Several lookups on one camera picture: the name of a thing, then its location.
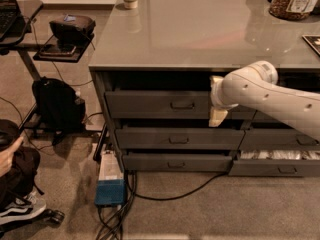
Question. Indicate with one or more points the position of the black pouch on tray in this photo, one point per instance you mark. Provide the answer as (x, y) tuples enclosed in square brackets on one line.
[(72, 28)]

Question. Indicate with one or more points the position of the black side desk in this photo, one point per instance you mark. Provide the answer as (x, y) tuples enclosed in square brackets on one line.
[(14, 39)]

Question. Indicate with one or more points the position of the black white sneaker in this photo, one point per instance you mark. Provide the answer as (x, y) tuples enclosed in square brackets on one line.
[(26, 208)]

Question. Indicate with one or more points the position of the jar of nuts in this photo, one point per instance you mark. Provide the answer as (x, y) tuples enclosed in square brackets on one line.
[(292, 9)]

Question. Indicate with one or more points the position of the black tray shelf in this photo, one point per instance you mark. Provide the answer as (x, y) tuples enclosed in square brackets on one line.
[(80, 50)]

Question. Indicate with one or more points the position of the blue white electronic box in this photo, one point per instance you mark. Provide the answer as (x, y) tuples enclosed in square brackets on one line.
[(110, 189)]

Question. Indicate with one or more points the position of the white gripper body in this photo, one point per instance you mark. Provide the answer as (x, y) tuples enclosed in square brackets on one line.
[(216, 96)]

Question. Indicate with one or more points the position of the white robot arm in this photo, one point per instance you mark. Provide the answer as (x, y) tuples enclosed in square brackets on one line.
[(255, 86)]

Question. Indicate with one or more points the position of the black laptop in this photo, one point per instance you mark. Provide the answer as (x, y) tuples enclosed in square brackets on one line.
[(9, 12)]

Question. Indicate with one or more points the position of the smartphone on tray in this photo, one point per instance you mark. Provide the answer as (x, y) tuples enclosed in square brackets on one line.
[(66, 50)]

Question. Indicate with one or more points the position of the seated person dark clothes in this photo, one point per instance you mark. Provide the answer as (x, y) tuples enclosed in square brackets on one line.
[(19, 166)]

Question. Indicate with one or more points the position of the grey drawer cabinet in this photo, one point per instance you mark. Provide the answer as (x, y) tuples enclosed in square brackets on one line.
[(176, 45)]

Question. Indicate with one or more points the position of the black backpack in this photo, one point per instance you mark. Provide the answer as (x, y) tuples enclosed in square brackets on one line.
[(59, 106)]

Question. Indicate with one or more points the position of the dark framed card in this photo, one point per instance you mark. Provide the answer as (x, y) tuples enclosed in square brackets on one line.
[(314, 42)]

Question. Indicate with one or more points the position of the chair caster wheel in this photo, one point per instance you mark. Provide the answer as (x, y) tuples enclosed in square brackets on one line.
[(55, 216)]

